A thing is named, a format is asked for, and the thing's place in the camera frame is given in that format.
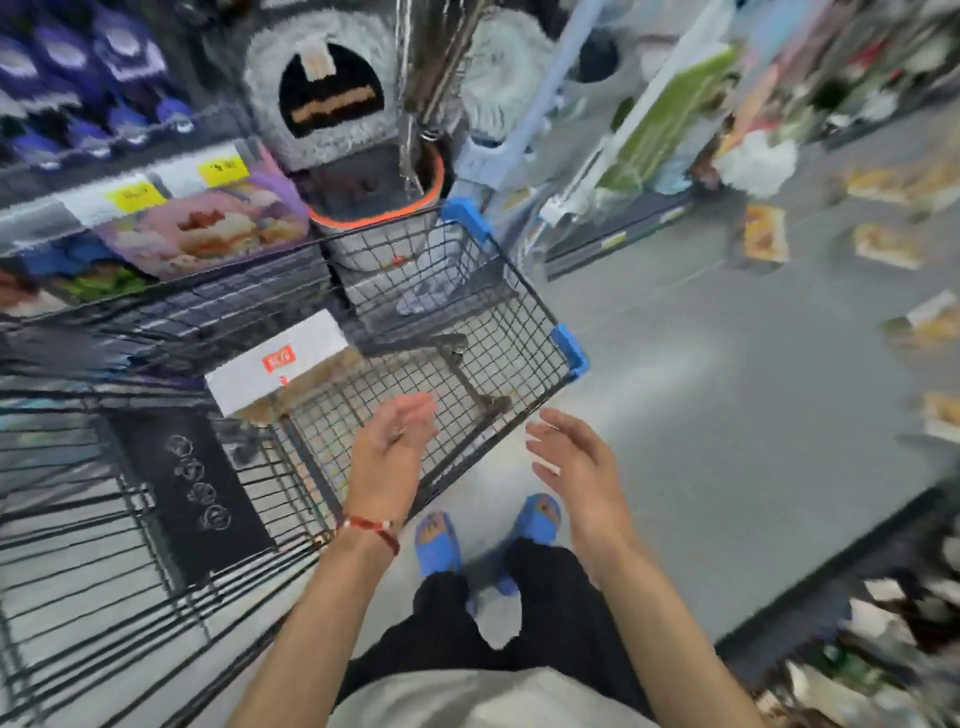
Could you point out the person's left forearm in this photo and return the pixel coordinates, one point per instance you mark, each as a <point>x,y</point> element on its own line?
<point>315,645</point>

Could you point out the row of dark blue packets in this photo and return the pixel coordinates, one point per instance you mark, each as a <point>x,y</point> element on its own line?
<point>120,45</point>

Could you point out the shelf price label strip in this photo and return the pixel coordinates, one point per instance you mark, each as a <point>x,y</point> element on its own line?
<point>135,196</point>

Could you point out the grey shirt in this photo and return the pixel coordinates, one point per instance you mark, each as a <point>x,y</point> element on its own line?
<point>487,705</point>

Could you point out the orange rimmed bucket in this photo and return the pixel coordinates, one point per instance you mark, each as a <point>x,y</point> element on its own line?
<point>352,184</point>

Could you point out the blue rubber slipper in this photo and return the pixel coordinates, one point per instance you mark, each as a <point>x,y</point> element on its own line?
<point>536,525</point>
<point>439,555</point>

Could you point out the green white cardboard carton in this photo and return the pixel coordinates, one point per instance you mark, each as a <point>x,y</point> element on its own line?
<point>667,120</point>

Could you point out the white round mop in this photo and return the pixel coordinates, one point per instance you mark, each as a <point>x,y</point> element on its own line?
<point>757,165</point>

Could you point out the person's right hand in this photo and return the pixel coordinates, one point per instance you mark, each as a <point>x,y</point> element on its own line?
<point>592,487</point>

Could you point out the person's right forearm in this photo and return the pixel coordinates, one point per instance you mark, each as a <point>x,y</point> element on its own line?
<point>675,645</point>

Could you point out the white yellow snack box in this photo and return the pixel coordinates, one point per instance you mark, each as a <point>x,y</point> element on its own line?
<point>247,382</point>

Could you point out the black trousers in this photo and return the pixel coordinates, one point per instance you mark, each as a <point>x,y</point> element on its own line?
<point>555,622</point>

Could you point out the group of yellow boxes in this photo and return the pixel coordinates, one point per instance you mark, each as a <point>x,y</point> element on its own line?
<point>765,234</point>

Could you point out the person's left hand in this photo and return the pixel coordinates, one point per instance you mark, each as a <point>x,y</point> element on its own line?
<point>386,465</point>

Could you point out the purple pink printed package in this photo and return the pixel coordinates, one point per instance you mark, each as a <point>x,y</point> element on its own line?
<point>202,232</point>

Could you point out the grey fluffy mop head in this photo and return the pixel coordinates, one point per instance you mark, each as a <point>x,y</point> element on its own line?
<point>502,75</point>

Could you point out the green blue printed package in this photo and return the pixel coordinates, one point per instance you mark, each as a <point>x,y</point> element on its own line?
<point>97,283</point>

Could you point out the light blue flat mop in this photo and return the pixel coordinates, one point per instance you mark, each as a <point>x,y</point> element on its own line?
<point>487,161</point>

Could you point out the grey fluffy round mat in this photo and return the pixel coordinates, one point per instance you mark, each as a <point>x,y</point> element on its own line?
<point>262,112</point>

